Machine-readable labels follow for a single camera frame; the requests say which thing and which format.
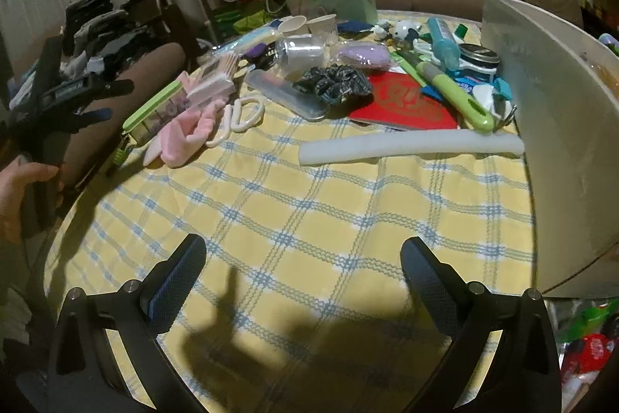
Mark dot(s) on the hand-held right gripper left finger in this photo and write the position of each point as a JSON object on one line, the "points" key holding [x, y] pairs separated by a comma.
{"points": [[175, 289]]}

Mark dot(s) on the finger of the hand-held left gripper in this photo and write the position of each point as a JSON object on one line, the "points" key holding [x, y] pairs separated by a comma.
{"points": [[113, 87], [94, 117]]}

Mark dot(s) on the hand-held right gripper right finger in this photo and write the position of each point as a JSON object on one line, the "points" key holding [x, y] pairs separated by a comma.
{"points": [[430, 289]]}

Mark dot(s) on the person's left hand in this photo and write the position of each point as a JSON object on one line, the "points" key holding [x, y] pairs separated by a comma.
{"points": [[17, 190]]}

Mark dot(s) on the brown padded chair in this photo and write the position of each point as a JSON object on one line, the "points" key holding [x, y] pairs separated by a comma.
{"points": [[140, 74]]}

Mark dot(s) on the green lid organizer box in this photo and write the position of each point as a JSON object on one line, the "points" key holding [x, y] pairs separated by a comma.
{"points": [[150, 108]]}

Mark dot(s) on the pile of dark clothes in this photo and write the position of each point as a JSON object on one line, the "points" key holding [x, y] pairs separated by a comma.
{"points": [[96, 26]]}

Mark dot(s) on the pink sock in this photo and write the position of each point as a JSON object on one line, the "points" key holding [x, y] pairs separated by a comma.
{"points": [[186, 137]]}

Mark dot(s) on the pink white comb box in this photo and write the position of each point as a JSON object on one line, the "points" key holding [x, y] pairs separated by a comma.
{"points": [[213, 89]]}

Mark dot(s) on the cotton swab box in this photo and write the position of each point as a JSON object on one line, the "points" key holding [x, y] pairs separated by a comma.
{"points": [[220, 67]]}

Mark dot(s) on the white plastic hook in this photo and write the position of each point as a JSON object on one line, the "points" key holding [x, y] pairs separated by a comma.
{"points": [[239, 115]]}

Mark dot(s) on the white foam tube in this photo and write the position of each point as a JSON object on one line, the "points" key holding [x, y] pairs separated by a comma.
{"points": [[411, 148]]}

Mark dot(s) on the light blue toothbrush pack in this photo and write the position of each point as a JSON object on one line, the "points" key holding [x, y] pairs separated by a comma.
{"points": [[251, 41]]}

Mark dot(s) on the dark purple pouch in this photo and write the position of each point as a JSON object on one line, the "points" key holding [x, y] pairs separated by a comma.
{"points": [[257, 52]]}

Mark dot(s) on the yellow checked tablecloth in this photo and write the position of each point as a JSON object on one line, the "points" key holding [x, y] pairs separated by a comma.
{"points": [[300, 210]]}

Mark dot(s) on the pile of colourful packets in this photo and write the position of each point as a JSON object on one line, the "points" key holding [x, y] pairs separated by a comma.
{"points": [[590, 350]]}

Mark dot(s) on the clear long plastic case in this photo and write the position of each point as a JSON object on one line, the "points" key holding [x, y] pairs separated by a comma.
{"points": [[285, 93]]}

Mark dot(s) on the clear plastic container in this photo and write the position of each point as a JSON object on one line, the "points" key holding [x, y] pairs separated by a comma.
{"points": [[300, 55]]}

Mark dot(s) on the paper cup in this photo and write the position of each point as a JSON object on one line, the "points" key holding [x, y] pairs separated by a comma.
{"points": [[292, 26], [323, 28]]}

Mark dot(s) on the red booklet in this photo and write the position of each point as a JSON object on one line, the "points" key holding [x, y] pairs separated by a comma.
{"points": [[404, 101]]}

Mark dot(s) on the white curved board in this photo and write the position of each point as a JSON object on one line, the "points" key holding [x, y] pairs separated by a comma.
{"points": [[556, 142]]}

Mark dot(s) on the teal clip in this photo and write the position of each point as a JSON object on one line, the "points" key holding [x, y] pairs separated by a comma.
{"points": [[503, 88]]}

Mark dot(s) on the blue white packet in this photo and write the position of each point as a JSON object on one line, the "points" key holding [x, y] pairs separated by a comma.
{"points": [[476, 79]]}

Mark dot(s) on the dark checked scrunchie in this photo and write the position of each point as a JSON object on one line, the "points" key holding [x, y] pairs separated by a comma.
{"points": [[333, 83]]}

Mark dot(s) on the black round tin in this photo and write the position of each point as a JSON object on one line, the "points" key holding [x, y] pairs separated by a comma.
{"points": [[478, 59]]}

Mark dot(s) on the purple fuzzy pouch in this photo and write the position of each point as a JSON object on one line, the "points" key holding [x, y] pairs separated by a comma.
{"points": [[365, 56]]}

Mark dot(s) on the light blue tube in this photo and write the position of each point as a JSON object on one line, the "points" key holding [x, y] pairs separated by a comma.
{"points": [[444, 41]]}

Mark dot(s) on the dark blue cloth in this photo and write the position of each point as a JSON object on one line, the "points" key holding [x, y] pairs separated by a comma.
{"points": [[355, 27]]}

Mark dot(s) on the white black panda toy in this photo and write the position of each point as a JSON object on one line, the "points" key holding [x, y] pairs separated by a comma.
{"points": [[404, 31]]}

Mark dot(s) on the small white figurine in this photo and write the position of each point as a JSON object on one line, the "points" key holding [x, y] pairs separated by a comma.
{"points": [[382, 30]]}

